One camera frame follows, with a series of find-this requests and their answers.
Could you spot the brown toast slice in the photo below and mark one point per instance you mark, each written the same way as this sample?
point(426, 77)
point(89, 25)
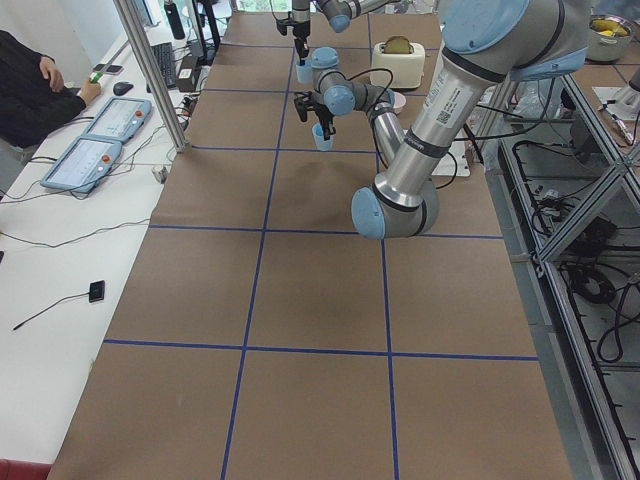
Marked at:
point(397, 45)

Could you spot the small black box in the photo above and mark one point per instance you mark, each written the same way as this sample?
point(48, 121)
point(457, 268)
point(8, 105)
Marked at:
point(96, 291)

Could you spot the person's hand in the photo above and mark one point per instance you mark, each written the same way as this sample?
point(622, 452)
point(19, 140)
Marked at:
point(51, 73)

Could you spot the black keyboard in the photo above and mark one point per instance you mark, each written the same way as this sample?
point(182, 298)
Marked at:
point(165, 60)

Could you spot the cream white toaster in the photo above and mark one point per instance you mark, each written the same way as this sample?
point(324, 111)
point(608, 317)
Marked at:
point(402, 70)

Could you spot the pink plastic bowl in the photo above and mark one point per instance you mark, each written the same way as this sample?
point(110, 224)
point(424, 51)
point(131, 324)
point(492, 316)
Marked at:
point(398, 102)

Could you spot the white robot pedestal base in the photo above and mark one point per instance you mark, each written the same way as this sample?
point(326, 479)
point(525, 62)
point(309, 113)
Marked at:
point(453, 164)

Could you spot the black phone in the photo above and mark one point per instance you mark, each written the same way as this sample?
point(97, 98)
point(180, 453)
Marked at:
point(113, 69)

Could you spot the teach pendant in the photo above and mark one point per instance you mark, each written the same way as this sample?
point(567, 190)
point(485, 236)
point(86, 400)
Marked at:
point(82, 165)
point(119, 119)

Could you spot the aluminium frame post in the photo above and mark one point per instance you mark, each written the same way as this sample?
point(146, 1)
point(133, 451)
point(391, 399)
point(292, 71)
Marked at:
point(146, 60)

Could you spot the black computer mouse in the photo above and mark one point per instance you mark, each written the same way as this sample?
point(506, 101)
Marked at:
point(121, 88)

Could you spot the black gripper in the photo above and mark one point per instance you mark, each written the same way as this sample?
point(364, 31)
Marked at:
point(299, 30)
point(317, 111)

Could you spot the small metal cup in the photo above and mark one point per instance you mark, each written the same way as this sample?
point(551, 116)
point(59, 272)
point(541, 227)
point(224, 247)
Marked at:
point(160, 173)

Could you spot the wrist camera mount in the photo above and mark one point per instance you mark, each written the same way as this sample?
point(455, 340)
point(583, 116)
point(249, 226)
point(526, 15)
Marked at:
point(304, 103)
point(284, 24)

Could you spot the teach pendant far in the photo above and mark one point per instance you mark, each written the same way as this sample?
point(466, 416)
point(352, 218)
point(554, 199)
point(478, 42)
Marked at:
point(119, 119)

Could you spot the teach pendant near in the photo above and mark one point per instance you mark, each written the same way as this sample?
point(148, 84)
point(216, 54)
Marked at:
point(82, 165)

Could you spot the metal pot with food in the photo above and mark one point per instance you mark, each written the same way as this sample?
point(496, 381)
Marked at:
point(609, 37)

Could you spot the light blue cup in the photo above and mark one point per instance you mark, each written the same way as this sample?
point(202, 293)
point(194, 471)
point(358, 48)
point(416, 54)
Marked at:
point(323, 143)
point(304, 72)

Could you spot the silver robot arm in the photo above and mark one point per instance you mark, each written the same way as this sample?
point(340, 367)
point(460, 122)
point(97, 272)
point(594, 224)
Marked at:
point(484, 43)
point(339, 15)

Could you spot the person in black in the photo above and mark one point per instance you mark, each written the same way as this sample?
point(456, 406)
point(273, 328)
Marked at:
point(30, 109)

